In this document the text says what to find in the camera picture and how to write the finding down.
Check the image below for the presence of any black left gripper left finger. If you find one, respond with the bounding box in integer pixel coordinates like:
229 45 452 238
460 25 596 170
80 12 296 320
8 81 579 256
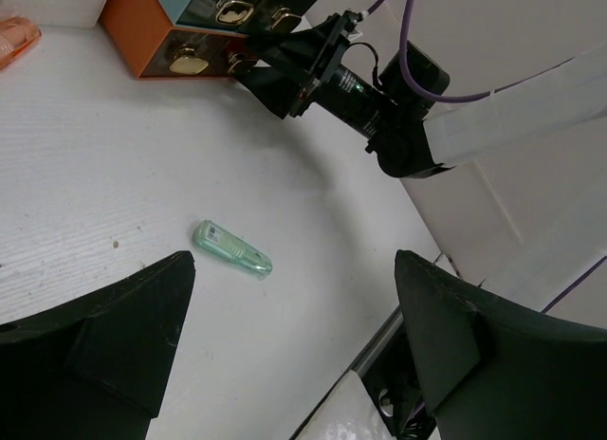
1 250 195 439

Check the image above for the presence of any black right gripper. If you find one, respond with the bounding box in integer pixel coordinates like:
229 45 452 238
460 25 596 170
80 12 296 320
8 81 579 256
235 10 448 178

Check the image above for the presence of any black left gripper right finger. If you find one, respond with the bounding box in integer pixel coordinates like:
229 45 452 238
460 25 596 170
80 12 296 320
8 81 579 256
395 250 606 439

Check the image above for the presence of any teal orange drawer box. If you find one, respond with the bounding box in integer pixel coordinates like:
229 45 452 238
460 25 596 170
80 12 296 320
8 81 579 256
100 0 318 79

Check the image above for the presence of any green transparent tube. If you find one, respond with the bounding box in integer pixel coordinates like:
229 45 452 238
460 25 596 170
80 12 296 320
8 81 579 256
192 220 273 278

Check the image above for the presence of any white plastic file organizer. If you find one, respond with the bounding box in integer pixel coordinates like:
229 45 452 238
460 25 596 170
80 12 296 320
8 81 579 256
1 0 106 28

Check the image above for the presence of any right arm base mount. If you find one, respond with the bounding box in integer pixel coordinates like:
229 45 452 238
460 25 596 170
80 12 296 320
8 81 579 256
350 309 436 439

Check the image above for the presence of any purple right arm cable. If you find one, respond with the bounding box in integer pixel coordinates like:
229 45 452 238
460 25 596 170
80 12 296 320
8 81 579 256
364 0 607 318

